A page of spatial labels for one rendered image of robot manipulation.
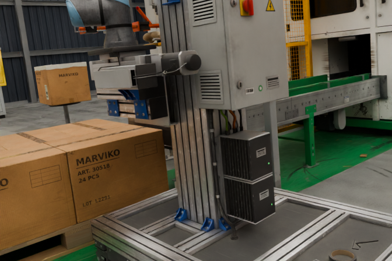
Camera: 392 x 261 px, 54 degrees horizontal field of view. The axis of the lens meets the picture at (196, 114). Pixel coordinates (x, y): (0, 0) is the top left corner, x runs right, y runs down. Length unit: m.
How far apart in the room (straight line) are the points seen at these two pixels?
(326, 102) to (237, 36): 2.01
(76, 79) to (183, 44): 2.58
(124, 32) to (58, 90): 2.41
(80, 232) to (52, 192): 0.28
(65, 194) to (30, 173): 0.22
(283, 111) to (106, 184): 1.39
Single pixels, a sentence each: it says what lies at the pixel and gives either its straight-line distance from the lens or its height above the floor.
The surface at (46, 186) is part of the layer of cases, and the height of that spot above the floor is 0.39.
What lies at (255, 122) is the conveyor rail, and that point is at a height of 0.48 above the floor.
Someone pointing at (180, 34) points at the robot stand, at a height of 1.06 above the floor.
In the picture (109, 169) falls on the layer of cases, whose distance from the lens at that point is 2.22.
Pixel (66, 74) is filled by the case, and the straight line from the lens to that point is 4.07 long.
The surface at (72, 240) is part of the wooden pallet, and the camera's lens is 2.24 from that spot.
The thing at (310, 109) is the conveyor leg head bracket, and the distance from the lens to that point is 3.13.
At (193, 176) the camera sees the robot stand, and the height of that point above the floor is 0.45.
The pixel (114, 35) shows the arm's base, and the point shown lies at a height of 1.09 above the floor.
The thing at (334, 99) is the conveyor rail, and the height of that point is 0.49.
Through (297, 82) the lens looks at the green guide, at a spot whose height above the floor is 0.61.
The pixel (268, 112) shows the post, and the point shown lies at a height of 0.57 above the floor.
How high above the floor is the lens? 0.97
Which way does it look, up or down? 9 degrees down
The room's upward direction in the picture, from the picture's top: 6 degrees counter-clockwise
